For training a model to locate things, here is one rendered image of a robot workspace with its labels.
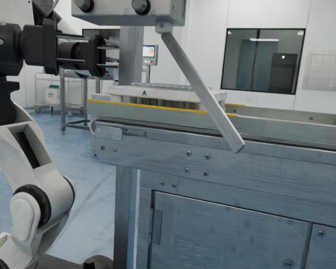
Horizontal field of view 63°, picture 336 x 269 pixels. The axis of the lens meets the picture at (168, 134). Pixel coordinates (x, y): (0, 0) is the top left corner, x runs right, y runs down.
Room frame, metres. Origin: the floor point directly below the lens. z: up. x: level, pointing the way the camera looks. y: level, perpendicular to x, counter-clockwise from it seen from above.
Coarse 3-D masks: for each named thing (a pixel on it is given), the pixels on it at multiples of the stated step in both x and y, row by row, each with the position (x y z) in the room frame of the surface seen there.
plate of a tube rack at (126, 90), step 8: (112, 88) 0.63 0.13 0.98; (120, 88) 0.62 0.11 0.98; (128, 88) 0.62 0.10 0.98; (136, 88) 0.61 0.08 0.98; (144, 88) 0.63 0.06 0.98; (128, 96) 0.62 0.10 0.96; (136, 96) 0.61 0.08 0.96; (144, 96) 0.60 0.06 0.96; (152, 96) 0.60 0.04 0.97; (160, 96) 0.59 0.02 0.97; (168, 96) 0.59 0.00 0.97; (176, 96) 0.58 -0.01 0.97; (184, 96) 0.58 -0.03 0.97; (192, 96) 0.57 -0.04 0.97; (216, 96) 0.59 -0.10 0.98; (224, 96) 0.72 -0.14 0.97
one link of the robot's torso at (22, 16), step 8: (0, 0) 0.85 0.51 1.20; (8, 0) 0.88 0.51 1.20; (16, 0) 0.90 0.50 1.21; (24, 0) 0.93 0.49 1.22; (0, 8) 0.85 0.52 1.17; (8, 8) 0.87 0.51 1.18; (16, 8) 0.90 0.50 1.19; (24, 8) 0.93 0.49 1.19; (32, 8) 0.96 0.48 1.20; (0, 16) 0.85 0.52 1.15; (8, 16) 0.87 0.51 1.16; (16, 16) 0.90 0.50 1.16; (24, 16) 0.93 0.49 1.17; (32, 16) 0.96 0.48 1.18; (24, 24) 0.93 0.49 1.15; (32, 24) 0.96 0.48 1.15; (0, 64) 0.86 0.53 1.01; (0, 72) 0.89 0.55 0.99; (8, 72) 0.91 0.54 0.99; (16, 72) 0.94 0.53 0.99
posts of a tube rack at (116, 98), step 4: (112, 96) 0.63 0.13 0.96; (116, 96) 0.63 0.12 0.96; (120, 96) 0.63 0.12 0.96; (112, 100) 0.63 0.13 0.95; (116, 100) 0.63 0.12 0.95; (120, 100) 0.63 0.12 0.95; (224, 100) 0.77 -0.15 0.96; (200, 104) 0.58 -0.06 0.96; (220, 104) 0.77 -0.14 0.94; (224, 104) 0.77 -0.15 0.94; (200, 108) 0.57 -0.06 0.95; (204, 108) 0.56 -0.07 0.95
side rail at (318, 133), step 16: (96, 112) 0.62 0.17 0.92; (112, 112) 0.60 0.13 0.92; (128, 112) 0.59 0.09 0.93; (144, 112) 0.58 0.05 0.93; (160, 112) 0.57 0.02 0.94; (176, 112) 0.56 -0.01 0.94; (192, 112) 0.55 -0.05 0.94; (208, 128) 0.54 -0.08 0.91; (240, 128) 0.52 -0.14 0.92; (256, 128) 0.51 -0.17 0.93; (272, 128) 0.50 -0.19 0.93; (288, 128) 0.49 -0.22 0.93; (304, 128) 0.48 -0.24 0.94; (320, 128) 0.47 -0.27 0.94
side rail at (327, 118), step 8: (232, 112) 0.79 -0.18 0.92; (240, 112) 0.78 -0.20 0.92; (248, 112) 0.77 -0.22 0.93; (256, 112) 0.77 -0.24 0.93; (264, 112) 0.76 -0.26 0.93; (272, 112) 0.75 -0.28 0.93; (280, 112) 0.75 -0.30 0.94; (288, 112) 0.74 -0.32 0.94; (296, 112) 0.74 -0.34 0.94; (304, 112) 0.73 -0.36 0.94; (312, 112) 0.72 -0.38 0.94; (320, 112) 0.73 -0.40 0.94; (288, 120) 0.74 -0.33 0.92; (296, 120) 0.73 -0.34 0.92; (304, 120) 0.73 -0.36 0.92; (312, 120) 0.72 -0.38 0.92; (320, 120) 0.72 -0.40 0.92; (328, 120) 0.71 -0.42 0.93
